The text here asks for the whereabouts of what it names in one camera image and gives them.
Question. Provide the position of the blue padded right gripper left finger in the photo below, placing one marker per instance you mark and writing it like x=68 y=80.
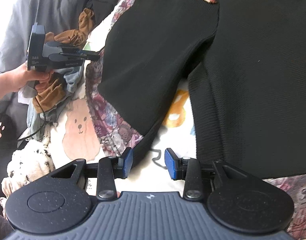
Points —
x=124 y=165

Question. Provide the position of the brown crumpled garment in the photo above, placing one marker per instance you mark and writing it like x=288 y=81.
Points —
x=50 y=97

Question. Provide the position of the person's left hand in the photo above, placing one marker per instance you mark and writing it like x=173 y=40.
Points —
x=14 y=80

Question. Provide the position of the dark grey blanket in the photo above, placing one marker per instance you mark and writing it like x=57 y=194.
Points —
x=17 y=18

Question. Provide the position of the black knit jacket patterned lining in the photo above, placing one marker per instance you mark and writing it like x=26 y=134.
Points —
x=245 y=63

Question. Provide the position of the white fluffy spotted fabric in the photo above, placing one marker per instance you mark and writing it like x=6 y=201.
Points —
x=29 y=164

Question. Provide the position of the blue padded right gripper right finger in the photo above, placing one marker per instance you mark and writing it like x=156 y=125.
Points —
x=176 y=166

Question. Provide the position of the cream bear print bedsheet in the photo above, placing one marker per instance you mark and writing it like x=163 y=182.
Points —
x=74 y=136

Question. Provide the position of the black paw print cushion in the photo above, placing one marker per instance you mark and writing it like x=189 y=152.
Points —
x=8 y=131

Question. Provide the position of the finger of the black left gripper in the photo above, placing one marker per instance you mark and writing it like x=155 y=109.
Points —
x=65 y=46
x=69 y=60

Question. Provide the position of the light blue denim garment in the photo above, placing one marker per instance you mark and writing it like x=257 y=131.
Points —
x=36 y=122

